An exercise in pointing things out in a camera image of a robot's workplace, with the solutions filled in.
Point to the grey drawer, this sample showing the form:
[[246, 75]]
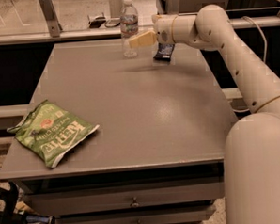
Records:
[[120, 197], [176, 215]]

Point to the upper grey drawer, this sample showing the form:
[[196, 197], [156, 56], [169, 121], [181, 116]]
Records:
[[120, 197]]

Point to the metal railing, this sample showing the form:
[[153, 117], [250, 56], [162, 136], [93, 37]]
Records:
[[35, 21]]

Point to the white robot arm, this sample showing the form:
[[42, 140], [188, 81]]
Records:
[[252, 150]]

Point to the lower grey drawer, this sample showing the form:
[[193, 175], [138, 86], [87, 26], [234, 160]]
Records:
[[176, 215]]

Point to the dark blue snack packet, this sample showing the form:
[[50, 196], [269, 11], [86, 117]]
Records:
[[164, 52]]

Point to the green jalapeno chip bag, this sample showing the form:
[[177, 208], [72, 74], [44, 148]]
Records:
[[50, 132]]

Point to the grey drawer cabinet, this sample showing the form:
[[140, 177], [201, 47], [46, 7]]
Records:
[[159, 123]]

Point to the clear plastic water bottle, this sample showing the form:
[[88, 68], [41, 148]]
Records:
[[128, 27]]

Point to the black bag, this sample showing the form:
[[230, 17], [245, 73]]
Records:
[[9, 198]]

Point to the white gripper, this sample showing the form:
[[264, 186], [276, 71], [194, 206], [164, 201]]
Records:
[[163, 30]]

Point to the upper drawer knob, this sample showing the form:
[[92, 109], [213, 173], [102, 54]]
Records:
[[135, 203]]

